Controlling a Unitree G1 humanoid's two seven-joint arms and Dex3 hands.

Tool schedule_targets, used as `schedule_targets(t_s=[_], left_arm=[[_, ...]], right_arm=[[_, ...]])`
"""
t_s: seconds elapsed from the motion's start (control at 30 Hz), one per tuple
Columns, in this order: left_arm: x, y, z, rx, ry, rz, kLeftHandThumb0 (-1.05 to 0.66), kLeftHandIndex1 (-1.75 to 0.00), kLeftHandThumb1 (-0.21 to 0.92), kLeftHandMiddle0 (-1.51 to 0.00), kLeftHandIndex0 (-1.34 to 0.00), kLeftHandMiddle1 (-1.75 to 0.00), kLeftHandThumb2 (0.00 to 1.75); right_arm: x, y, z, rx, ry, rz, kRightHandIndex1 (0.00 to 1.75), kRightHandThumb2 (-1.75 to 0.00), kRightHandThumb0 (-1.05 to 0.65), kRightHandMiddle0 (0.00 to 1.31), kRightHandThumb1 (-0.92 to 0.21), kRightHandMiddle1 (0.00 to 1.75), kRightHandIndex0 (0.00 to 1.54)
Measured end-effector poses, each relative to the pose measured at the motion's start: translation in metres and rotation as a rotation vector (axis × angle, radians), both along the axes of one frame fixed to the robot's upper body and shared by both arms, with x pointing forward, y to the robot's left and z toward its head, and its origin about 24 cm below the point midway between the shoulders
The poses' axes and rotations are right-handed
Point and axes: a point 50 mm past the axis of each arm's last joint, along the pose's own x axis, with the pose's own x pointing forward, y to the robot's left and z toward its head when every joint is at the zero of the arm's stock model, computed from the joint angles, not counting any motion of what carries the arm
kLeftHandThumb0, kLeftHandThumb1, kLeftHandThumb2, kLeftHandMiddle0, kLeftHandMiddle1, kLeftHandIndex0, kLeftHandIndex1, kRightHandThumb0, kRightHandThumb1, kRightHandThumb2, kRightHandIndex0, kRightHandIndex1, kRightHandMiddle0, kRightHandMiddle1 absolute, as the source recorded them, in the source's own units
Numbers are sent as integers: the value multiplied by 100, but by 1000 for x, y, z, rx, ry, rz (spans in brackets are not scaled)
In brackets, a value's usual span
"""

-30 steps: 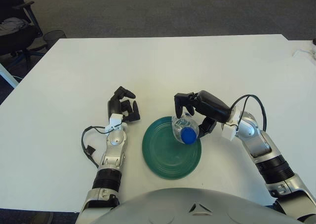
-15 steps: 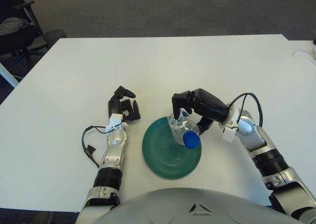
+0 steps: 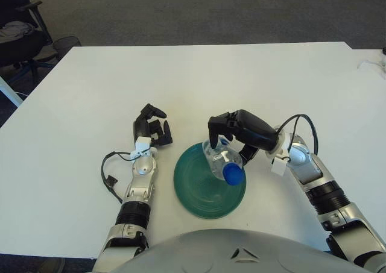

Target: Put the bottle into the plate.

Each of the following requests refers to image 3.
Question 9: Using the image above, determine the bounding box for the silver robot torso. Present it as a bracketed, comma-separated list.
[93, 228, 372, 273]

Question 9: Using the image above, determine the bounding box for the black mesh wastebasket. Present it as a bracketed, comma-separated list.
[51, 35, 81, 60]

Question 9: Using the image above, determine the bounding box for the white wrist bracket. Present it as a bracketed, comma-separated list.
[265, 131, 292, 177]
[130, 136, 153, 161]

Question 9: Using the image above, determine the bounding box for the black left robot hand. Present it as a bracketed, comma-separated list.
[132, 103, 173, 147]

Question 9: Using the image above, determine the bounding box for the white desk leg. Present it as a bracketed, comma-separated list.
[0, 77, 24, 108]

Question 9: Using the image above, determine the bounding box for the green ridged plate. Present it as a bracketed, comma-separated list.
[172, 141, 247, 220]

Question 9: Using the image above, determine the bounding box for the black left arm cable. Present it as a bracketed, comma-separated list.
[101, 151, 142, 204]

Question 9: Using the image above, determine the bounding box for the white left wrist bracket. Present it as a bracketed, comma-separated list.
[130, 136, 153, 161]

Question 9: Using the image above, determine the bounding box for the black office chair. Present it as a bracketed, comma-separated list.
[0, 0, 58, 84]

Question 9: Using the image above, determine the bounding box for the thin white cable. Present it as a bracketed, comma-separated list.
[357, 60, 386, 72]

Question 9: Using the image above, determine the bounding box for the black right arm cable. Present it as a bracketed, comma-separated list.
[276, 113, 319, 156]

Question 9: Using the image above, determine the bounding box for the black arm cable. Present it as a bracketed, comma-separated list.
[101, 151, 142, 204]
[276, 113, 319, 156]

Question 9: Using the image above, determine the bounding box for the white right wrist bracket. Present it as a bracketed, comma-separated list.
[265, 131, 292, 177]

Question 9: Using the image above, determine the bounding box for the grey cloth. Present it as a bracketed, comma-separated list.
[0, 21, 34, 39]

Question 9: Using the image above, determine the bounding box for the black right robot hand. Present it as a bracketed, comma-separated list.
[207, 108, 280, 165]

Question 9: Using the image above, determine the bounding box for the clear bottle blue cap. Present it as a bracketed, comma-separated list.
[201, 136, 244, 186]

